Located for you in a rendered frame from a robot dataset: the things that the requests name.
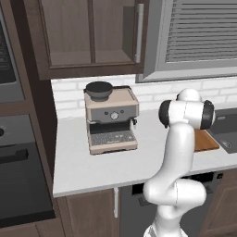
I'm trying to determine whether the brown wooden cutting board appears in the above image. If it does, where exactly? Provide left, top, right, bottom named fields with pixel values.
left=193, top=129, right=220, bottom=153

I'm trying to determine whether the beige espresso machine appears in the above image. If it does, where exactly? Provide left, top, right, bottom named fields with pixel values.
left=82, top=81, right=140, bottom=156

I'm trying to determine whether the brown base cupboard door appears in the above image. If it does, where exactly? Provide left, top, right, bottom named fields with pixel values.
left=56, top=188, right=120, bottom=237

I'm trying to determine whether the dark grey sink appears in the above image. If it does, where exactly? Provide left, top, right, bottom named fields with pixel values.
left=206, top=107, right=237, bottom=155

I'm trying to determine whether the black built-in oven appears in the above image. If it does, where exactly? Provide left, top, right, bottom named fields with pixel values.
left=0, top=114, right=56, bottom=229

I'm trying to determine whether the grey window with blinds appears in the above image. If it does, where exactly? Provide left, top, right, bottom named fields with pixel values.
left=135, top=0, right=237, bottom=83

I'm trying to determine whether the grey built-in microwave oven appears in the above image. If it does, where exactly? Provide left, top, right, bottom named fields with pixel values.
left=0, top=6, right=26, bottom=104

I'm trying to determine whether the brown base cupboard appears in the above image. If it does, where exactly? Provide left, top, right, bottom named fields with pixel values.
left=198, top=168, right=237, bottom=237

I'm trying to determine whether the white base cupboard handle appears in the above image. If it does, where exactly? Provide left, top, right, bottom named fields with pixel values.
left=113, top=187, right=119, bottom=218

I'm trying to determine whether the white cupboard door handle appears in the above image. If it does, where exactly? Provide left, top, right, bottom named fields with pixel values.
left=134, top=3, right=144, bottom=64

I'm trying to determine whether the brown wall cupboard door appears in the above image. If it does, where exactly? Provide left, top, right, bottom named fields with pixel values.
left=23, top=0, right=150, bottom=81

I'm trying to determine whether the black oven door handle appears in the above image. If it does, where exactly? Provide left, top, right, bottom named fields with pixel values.
left=0, top=148, right=30, bottom=165

